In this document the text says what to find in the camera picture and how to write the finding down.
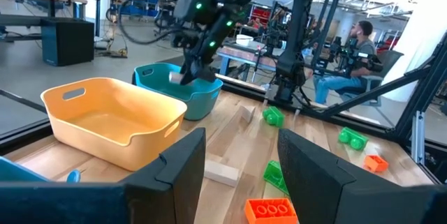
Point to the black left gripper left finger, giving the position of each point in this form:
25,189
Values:
157,196

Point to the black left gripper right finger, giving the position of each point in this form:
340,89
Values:
331,196

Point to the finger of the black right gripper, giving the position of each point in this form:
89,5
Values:
190,70
207,74

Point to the pale wooden block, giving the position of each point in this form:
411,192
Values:
248,114
174,77
221,175

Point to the green toy brick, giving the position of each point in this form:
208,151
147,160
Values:
274,177
274,116
352,138

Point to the orange toy brick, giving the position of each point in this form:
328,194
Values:
270,213
376,164

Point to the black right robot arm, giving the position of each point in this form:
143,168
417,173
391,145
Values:
297,42

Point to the teal plastic bin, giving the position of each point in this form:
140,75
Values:
202,102

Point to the background table blue legs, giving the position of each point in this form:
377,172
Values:
241,54

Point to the white container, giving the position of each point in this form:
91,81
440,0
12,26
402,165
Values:
244,40

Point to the small blue round object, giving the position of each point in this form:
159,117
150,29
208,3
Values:
73,177

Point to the yellow plastic bin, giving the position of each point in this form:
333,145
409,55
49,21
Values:
104,123

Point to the person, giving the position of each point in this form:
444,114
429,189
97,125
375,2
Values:
335,82

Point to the black floor cabinet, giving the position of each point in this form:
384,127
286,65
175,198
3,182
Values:
68,42

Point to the background robot station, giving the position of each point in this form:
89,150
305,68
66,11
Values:
352,58

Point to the grey office chair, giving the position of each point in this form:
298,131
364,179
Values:
387,60

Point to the silver aluminium post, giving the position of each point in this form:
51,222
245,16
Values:
418,136

